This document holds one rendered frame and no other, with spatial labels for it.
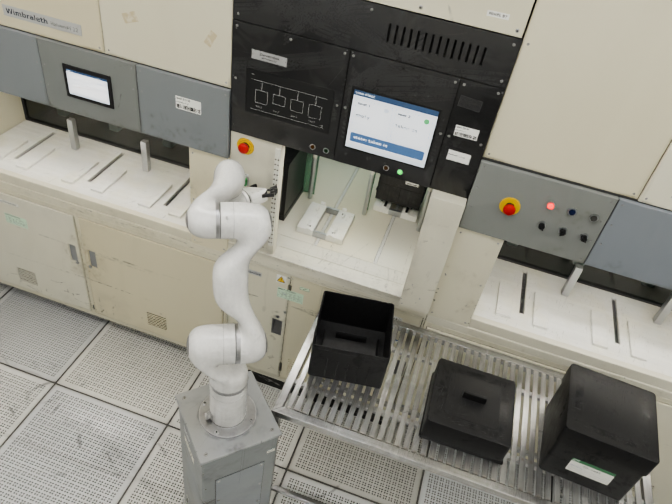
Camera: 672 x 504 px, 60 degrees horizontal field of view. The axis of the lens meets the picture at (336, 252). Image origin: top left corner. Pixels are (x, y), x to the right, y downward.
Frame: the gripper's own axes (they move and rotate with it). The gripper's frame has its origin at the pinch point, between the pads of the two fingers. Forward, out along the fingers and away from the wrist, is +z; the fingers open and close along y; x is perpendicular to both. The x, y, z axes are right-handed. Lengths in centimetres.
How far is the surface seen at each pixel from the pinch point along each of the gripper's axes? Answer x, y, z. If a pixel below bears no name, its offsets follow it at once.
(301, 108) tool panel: 30.5, 21.8, -4.6
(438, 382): -64, 70, -8
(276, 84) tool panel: 38.8, 14.9, -7.9
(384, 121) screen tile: 25, 50, 1
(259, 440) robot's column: -69, 24, -54
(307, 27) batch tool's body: 56, 30, -10
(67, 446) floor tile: -110, -88, -49
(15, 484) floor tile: -114, -92, -72
